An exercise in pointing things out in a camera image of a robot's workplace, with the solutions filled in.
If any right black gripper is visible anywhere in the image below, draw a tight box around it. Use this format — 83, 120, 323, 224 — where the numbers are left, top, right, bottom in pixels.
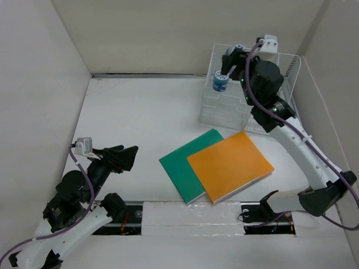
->
219, 48, 266, 106

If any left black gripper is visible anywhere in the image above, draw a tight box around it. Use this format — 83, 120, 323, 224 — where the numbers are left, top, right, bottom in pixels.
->
86, 144, 139, 202

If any blue jar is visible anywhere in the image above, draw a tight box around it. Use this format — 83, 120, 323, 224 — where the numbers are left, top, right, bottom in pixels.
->
212, 70, 229, 92

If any green clip folder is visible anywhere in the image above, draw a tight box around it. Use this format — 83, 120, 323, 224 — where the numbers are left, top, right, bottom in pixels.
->
159, 129, 223, 204

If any orange clip folder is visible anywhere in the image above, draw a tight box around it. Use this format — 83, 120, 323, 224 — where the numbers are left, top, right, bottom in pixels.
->
187, 132, 274, 205

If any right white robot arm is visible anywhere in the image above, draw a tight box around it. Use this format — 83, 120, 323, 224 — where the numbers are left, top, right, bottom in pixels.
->
221, 46, 357, 221

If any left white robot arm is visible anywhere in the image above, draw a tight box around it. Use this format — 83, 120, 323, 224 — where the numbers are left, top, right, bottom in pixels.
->
3, 139, 139, 268

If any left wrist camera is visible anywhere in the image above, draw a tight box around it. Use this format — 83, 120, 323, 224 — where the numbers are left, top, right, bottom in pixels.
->
74, 137, 97, 158

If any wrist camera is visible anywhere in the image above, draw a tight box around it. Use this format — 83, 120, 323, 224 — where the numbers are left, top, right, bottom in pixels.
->
74, 137, 97, 158
256, 35, 278, 54

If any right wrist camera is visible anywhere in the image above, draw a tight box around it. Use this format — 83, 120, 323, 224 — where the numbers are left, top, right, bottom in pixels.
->
256, 35, 278, 54

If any white wire desk organizer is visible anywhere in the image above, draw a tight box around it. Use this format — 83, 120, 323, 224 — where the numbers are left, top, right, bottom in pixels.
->
200, 44, 301, 135

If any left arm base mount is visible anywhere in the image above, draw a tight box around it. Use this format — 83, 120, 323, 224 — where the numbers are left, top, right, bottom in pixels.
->
93, 202, 143, 236

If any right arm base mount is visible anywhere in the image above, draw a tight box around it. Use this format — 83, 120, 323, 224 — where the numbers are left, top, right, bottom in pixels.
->
237, 202, 296, 235

